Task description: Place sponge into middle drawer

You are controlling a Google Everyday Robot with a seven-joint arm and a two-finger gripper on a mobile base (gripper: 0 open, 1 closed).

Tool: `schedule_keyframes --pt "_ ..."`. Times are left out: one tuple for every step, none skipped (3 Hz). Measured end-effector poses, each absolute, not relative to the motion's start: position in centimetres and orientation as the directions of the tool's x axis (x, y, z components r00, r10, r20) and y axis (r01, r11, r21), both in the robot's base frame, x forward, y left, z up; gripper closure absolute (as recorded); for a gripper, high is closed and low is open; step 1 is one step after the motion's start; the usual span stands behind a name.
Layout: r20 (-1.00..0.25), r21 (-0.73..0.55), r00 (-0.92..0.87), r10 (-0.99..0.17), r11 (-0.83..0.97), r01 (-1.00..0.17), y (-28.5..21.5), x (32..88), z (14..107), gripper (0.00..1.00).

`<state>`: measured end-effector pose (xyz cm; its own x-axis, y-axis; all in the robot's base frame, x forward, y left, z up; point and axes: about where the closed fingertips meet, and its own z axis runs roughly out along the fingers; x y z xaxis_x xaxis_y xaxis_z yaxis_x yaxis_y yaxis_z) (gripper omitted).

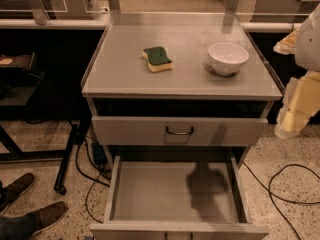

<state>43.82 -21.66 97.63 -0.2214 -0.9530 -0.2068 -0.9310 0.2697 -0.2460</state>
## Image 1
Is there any black cable left floor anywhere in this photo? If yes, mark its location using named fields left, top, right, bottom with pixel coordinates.
left=74, top=135, right=112, bottom=224

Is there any black cable floor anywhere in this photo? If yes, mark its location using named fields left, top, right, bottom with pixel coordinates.
left=74, top=135, right=112, bottom=224
left=242, top=161, right=320, bottom=240

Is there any black table leg frame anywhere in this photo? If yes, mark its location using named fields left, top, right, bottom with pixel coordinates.
left=0, top=125, right=77, bottom=195

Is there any black cable right floor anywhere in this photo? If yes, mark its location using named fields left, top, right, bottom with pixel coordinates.
left=242, top=161, right=320, bottom=240

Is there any green and yellow sponge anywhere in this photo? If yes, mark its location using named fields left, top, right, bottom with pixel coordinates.
left=142, top=46, right=173, bottom=73

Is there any brown shoe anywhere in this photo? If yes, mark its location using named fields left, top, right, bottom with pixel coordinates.
left=0, top=201, right=68, bottom=240
left=0, top=173, right=35, bottom=214

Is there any dark side shelf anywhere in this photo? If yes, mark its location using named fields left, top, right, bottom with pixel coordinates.
left=0, top=52, right=44, bottom=107

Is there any grey metal drawer cabinet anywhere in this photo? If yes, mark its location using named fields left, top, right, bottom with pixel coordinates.
left=80, top=0, right=286, bottom=240

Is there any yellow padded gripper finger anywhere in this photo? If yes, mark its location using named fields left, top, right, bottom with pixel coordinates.
left=274, top=71, right=320, bottom=139
left=273, top=29, right=299, bottom=55

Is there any white ceramic bowl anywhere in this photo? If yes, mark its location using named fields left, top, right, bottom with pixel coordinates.
left=208, top=43, right=249, bottom=75

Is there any closed top drawer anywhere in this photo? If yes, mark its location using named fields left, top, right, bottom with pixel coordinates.
left=92, top=116, right=267, bottom=146

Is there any brown shoe upper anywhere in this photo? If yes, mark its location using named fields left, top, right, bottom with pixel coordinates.
left=0, top=173, right=35, bottom=214

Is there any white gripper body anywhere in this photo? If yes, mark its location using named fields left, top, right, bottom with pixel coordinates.
left=295, top=5, right=320, bottom=71

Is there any black drawer handle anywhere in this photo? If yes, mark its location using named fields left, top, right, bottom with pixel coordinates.
left=166, top=126, right=194, bottom=136

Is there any brown shoe lower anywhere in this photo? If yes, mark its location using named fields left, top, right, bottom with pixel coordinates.
left=0, top=201, right=68, bottom=240

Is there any open middle drawer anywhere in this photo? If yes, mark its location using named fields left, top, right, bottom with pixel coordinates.
left=90, top=155, right=269, bottom=240

